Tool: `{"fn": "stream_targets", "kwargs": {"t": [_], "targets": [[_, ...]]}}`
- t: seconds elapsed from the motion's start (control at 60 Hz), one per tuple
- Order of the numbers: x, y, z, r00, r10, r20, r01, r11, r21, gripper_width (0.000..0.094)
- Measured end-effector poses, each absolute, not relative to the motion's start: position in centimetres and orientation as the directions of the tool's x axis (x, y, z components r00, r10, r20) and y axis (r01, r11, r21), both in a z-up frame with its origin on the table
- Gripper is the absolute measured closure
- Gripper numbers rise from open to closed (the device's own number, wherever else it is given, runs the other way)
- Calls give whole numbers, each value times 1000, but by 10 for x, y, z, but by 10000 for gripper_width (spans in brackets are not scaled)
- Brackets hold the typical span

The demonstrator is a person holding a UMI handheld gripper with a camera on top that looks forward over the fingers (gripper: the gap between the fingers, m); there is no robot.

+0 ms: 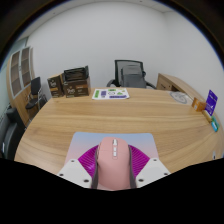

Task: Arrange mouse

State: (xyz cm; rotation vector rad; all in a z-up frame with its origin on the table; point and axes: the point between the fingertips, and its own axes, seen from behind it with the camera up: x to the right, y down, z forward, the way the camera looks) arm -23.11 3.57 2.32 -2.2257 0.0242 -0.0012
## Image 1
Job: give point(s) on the small orange box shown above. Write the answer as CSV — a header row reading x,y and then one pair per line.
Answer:
x,y
198,104

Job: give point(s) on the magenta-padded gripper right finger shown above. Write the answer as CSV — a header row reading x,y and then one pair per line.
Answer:
x,y
153,170

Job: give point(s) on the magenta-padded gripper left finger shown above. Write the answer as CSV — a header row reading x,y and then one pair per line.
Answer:
x,y
71,170

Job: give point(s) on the pink and blue mouse pad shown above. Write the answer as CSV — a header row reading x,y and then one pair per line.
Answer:
x,y
83,141

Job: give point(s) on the white printed sticker sheet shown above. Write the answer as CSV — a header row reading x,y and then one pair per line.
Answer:
x,y
110,94

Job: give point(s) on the round white disc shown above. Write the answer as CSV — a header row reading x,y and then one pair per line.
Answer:
x,y
179,97

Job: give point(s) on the pink computer mouse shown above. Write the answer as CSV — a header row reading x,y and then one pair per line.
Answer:
x,y
113,166

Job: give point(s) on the black box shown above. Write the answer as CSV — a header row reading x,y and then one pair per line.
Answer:
x,y
76,74

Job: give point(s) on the wooden shelf cabinet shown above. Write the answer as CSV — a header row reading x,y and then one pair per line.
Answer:
x,y
20,96

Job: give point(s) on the wooden side desk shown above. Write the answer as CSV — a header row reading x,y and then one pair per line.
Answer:
x,y
173,83

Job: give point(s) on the purple box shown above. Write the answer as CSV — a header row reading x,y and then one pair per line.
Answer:
x,y
211,101

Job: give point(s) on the small teal packet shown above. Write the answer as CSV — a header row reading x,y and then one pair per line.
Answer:
x,y
215,124

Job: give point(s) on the grey bag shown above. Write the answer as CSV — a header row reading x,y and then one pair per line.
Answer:
x,y
133,77

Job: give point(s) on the black mesh office chair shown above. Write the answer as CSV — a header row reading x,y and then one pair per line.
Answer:
x,y
118,68

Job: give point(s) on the black visitor chair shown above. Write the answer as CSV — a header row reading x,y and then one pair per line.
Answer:
x,y
35,86

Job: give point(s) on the wide brown cardboard box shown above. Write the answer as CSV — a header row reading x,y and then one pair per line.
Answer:
x,y
77,89

